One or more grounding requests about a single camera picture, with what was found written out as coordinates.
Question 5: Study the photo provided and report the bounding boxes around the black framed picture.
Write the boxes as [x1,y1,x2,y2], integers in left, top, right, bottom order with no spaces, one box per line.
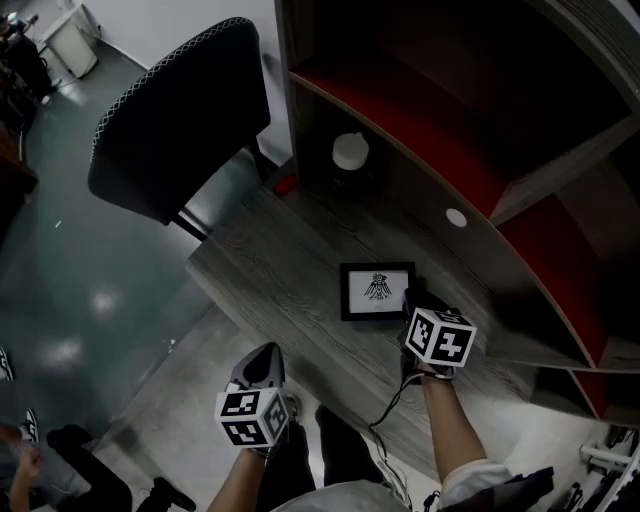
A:
[339,260,418,323]

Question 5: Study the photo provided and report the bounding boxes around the person's right forearm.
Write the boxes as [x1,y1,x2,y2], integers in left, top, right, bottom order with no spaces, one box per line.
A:
[421,371,490,482]

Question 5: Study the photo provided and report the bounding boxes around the white cabinet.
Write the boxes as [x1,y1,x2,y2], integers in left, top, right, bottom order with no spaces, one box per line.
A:
[36,1,99,80]

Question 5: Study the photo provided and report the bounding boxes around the person's left forearm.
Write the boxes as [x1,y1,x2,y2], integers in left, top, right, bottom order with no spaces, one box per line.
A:
[206,448,271,512]

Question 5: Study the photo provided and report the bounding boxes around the person's black trousers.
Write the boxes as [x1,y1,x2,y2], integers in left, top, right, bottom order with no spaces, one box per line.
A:
[258,403,387,502]

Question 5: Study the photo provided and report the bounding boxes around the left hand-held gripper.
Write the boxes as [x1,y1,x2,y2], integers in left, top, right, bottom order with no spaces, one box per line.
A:
[214,341,291,454]

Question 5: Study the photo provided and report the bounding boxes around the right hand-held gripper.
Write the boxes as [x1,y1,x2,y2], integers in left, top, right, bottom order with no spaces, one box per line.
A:
[398,284,478,380]

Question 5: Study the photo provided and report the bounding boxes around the black bottle with white lid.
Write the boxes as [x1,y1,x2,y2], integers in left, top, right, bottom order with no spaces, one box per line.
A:
[329,131,377,194]

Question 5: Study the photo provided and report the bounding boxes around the grey wooden shelf hutch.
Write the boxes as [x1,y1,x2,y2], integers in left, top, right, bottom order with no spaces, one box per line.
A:
[273,0,640,422]

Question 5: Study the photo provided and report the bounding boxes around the dark upholstered chair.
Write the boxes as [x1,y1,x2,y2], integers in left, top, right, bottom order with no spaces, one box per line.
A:
[86,16,274,242]

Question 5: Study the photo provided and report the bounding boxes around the white metal rack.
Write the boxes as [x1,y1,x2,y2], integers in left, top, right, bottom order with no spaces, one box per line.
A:
[578,441,640,472]

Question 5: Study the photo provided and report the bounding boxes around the grey wooden desk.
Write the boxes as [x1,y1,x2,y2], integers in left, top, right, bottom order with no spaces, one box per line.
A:
[186,186,542,482]

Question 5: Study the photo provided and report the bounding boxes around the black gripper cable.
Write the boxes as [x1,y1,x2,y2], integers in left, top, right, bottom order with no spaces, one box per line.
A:
[368,371,417,504]

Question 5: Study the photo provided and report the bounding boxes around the person's grey top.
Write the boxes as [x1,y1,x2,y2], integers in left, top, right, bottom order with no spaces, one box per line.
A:
[268,478,417,512]

